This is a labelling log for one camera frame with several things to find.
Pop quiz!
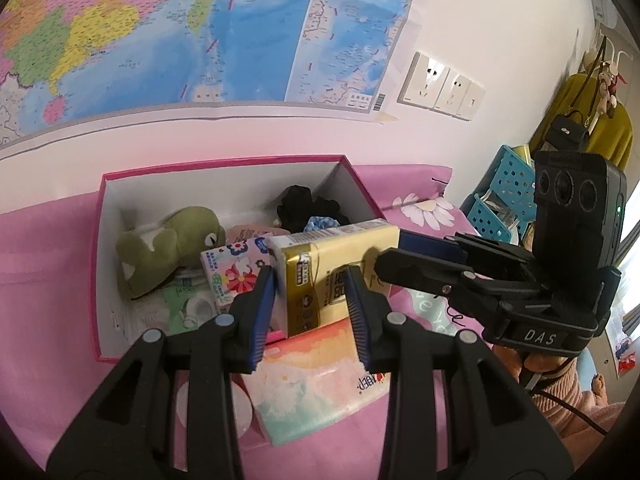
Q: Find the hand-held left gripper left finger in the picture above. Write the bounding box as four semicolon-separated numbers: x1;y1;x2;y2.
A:
45;265;278;480

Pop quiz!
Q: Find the black handbag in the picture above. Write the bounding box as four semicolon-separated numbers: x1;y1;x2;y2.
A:
544;110;591;150

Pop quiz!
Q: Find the medical tape package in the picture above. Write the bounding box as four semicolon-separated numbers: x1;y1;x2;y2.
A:
160;280;236;336

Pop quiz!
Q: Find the black cloth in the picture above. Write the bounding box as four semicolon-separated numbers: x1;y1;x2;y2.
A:
276;185;351;233

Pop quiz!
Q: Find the person's right forearm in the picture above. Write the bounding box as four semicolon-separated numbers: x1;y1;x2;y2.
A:
492;345;601;441

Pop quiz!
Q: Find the colourful wall map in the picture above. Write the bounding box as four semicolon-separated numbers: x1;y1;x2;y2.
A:
0;0;426;148

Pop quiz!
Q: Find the white wall socket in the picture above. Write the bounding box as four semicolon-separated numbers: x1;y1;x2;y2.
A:
434;72;473;116
397;51;451;110

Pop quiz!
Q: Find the yellow hanging garment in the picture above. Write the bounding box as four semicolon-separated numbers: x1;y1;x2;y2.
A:
530;72;635;171

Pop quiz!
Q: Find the yellow tissue pack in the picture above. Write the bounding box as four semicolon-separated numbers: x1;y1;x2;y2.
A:
267;220;401;338

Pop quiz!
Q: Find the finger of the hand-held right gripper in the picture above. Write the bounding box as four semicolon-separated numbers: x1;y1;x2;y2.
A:
398;229;538;281
375;247;541;332

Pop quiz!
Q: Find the floral pocket tissue pack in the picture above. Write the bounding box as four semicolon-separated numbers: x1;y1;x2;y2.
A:
200;234;276;311

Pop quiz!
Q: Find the pastel tissue pack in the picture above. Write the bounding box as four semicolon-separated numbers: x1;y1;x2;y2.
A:
240;317;396;448

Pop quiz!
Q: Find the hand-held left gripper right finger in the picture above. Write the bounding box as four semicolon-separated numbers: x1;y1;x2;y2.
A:
346;265;573;480

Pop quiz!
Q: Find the small hanging plush toy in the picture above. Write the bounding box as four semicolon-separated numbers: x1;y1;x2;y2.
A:
597;60;628;116

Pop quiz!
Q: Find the blue plastic basket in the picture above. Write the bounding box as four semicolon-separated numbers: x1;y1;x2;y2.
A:
460;194;521;241
482;144;538;211

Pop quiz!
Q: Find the pink cardboard box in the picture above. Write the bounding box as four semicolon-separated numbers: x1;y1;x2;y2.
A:
91;155;388;363

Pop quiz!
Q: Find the pink printed bed sheet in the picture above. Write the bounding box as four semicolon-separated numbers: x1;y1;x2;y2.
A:
0;162;506;480

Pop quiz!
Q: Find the green plush frog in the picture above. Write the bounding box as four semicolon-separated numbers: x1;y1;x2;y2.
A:
116;206;227;301

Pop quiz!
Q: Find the black cable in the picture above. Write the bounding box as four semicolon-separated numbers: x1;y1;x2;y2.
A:
520;360;608;436

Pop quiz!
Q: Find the white wall switch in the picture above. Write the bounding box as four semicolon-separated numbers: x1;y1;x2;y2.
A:
457;82;487;122

